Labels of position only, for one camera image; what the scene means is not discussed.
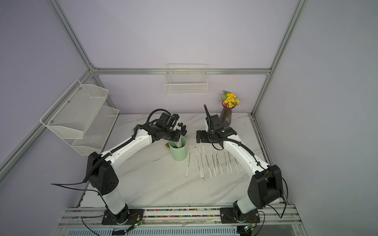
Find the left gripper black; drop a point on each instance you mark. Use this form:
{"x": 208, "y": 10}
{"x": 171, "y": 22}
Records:
{"x": 177, "y": 135}

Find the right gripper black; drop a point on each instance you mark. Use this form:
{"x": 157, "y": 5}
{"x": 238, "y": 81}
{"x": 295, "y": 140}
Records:
{"x": 204, "y": 133}

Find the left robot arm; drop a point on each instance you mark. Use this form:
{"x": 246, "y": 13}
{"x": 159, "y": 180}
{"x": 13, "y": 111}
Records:
{"x": 101, "y": 167}

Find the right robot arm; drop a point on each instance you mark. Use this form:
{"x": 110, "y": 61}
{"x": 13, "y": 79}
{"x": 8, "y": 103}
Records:
{"x": 267, "y": 183}

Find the bundle of wrapped straws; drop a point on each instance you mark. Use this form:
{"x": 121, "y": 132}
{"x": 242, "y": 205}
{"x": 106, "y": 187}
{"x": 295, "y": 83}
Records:
{"x": 179, "y": 143}

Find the green storage cup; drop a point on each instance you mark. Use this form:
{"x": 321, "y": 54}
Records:
{"x": 178, "y": 154}

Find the black yellow work glove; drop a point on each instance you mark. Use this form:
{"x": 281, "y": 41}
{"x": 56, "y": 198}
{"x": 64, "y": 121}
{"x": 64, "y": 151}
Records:
{"x": 182, "y": 128}

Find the purple glass vase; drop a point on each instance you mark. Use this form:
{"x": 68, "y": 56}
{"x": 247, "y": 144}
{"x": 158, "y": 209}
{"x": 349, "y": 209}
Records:
{"x": 226, "y": 115}

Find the yellow flower bouquet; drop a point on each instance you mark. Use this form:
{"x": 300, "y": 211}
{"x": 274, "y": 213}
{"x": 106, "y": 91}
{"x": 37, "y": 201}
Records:
{"x": 229, "y": 100}

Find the white two-tier mesh shelf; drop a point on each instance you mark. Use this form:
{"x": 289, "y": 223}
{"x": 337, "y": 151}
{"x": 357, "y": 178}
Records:
{"x": 81, "y": 118}

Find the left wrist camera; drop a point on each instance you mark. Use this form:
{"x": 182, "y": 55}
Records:
{"x": 175, "y": 118}

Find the white wire wall basket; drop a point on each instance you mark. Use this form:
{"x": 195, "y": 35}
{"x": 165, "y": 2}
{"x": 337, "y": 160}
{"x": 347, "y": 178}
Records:
{"x": 186, "y": 79}

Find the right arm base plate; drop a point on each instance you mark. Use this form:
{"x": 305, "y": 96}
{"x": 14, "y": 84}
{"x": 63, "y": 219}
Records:
{"x": 233, "y": 215}

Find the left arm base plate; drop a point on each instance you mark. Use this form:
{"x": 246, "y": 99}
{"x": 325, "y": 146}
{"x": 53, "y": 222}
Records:
{"x": 125, "y": 217}

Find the aluminium front rail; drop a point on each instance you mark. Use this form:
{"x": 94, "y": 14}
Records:
{"x": 177, "y": 216}

